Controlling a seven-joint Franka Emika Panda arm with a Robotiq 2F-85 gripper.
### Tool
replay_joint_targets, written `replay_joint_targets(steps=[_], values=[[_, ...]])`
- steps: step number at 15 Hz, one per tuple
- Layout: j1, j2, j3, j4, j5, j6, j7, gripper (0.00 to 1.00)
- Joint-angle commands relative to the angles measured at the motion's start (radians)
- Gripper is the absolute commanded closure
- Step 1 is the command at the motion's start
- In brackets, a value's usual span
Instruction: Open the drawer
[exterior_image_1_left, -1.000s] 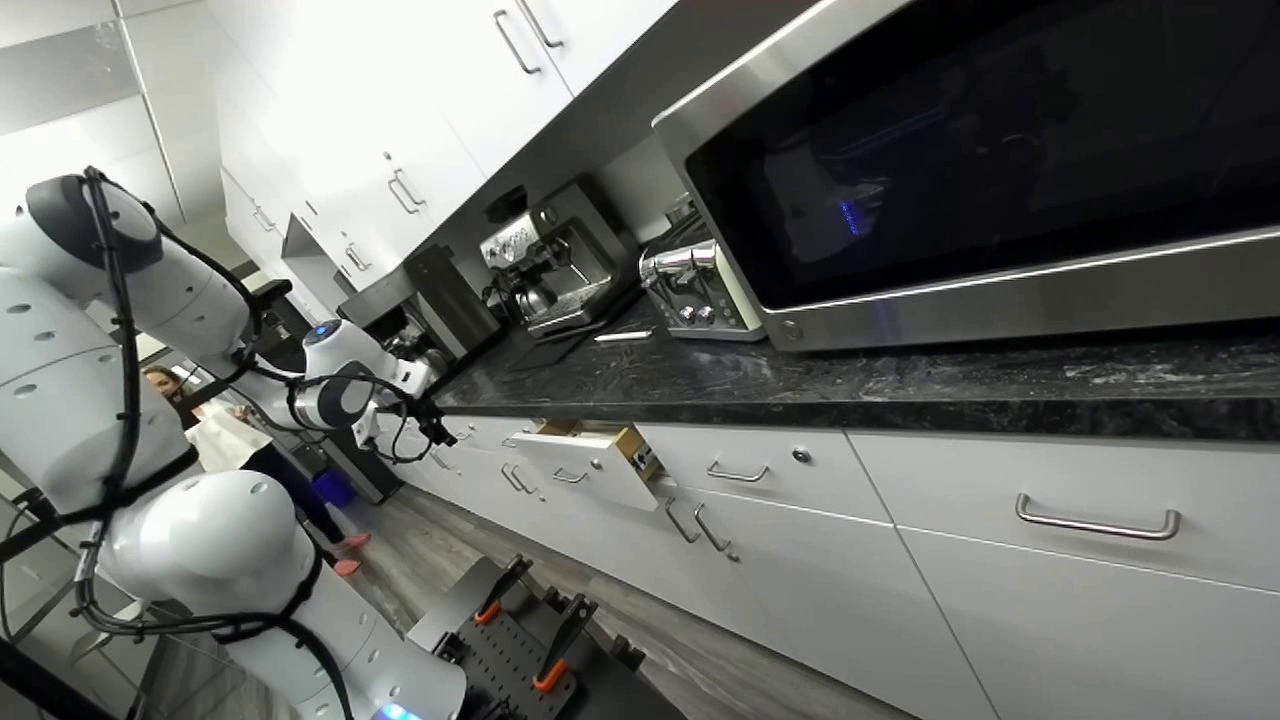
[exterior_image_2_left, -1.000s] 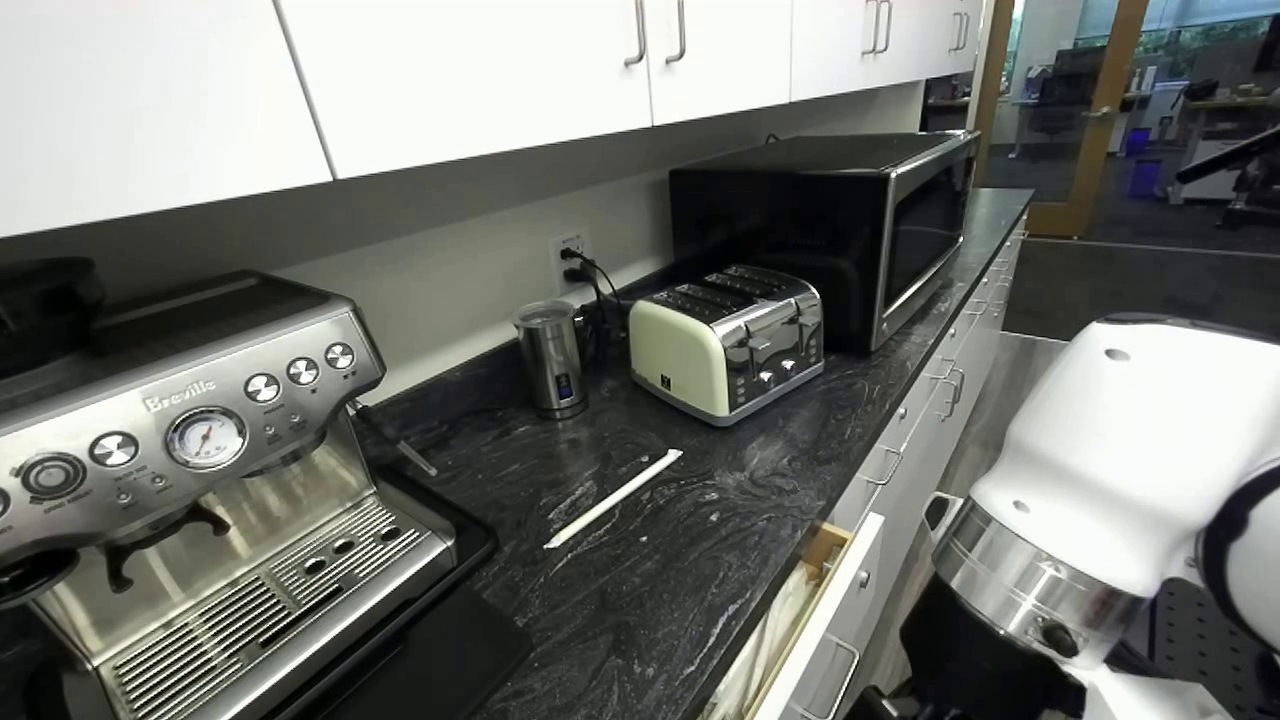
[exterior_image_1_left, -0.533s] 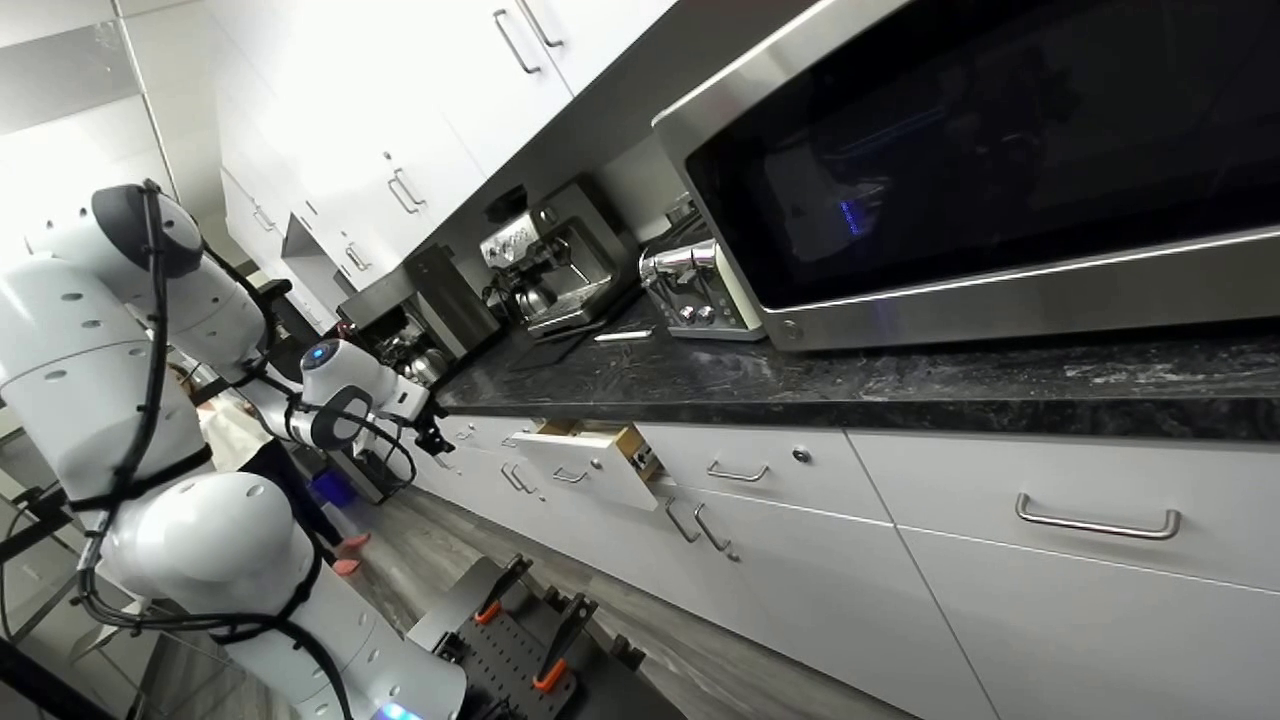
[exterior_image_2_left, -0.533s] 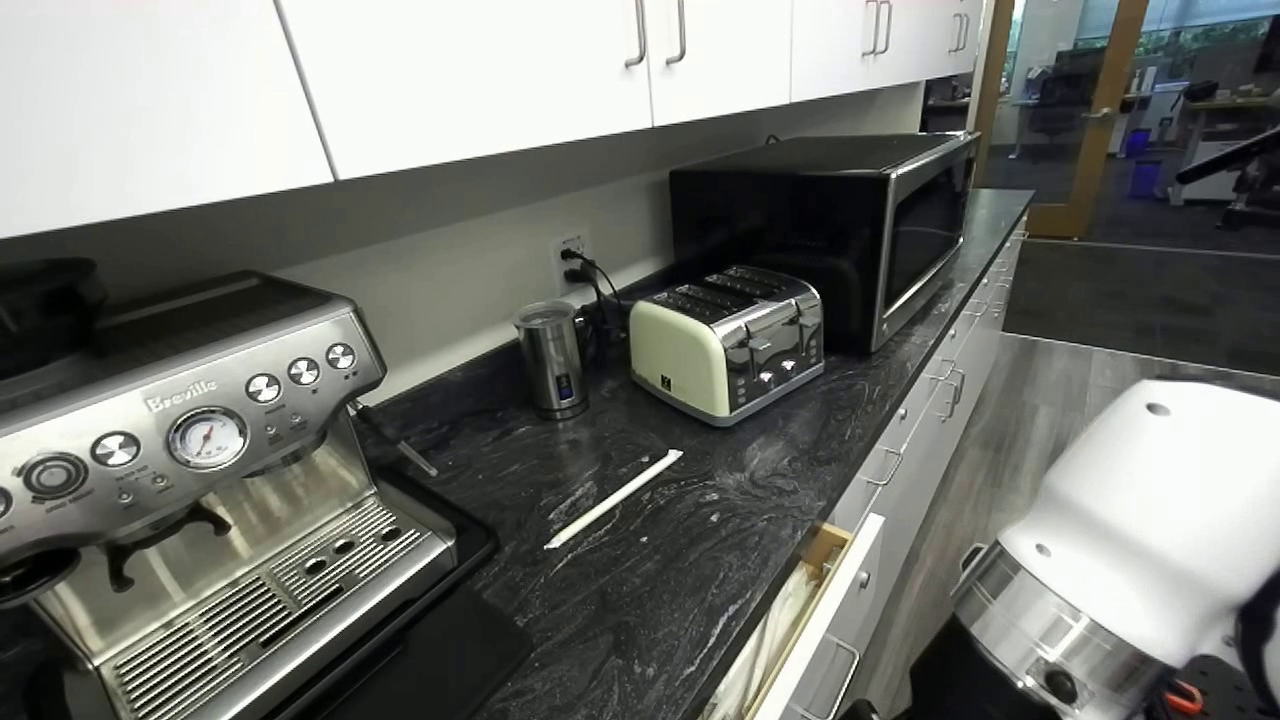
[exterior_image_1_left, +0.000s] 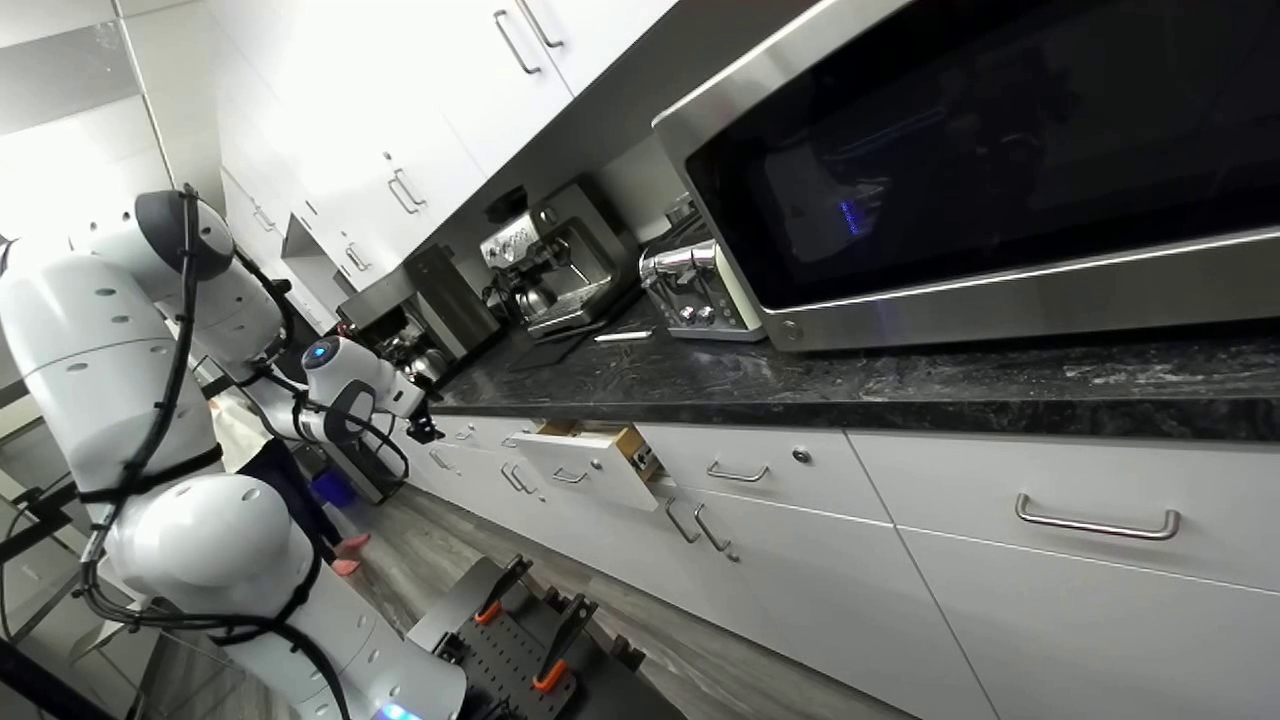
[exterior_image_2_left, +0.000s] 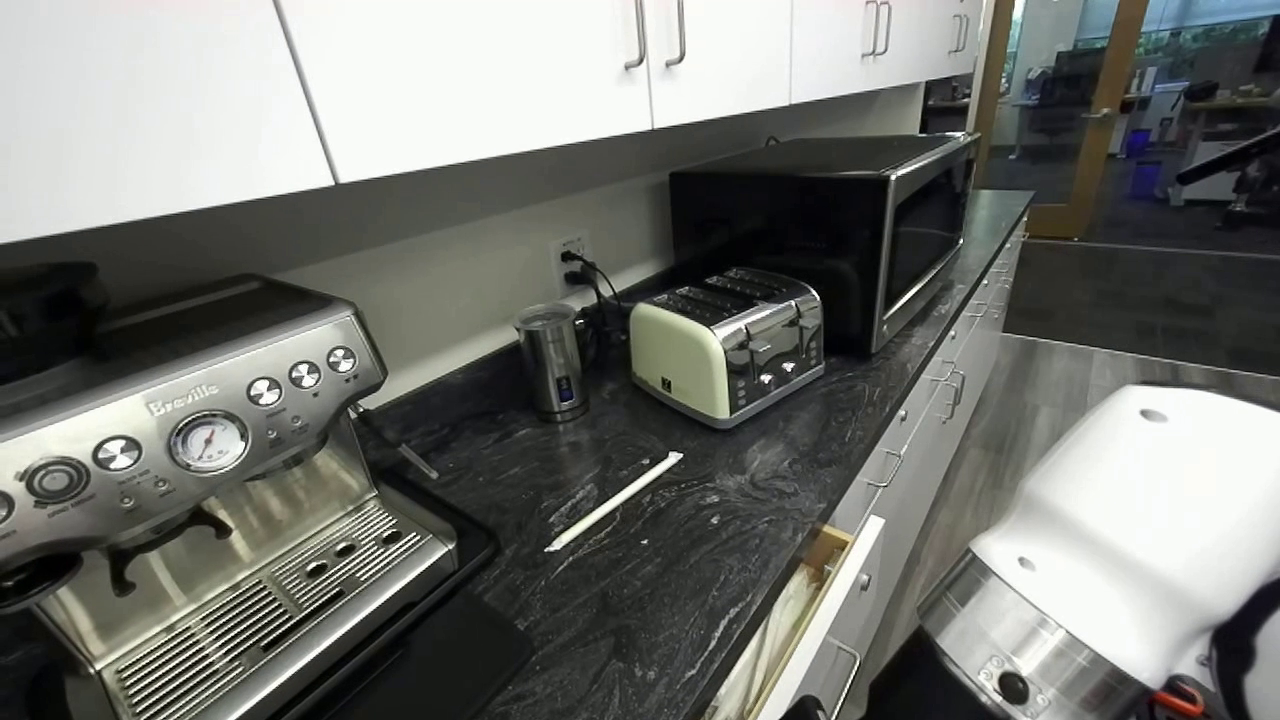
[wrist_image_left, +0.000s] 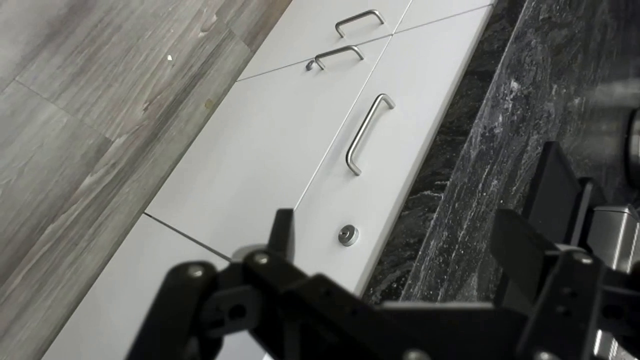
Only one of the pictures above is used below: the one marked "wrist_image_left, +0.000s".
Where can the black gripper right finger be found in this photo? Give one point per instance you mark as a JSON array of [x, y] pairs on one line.
[[560, 313]]

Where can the round steel drawer lock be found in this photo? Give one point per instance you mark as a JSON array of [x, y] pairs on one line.
[[346, 234]]

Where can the white lower cabinet front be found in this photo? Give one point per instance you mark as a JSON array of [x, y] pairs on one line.
[[126, 293]]

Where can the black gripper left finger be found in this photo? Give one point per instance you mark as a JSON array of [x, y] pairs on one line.
[[200, 313]]

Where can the cream and steel toaster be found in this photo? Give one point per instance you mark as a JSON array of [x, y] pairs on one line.
[[616, 232]]

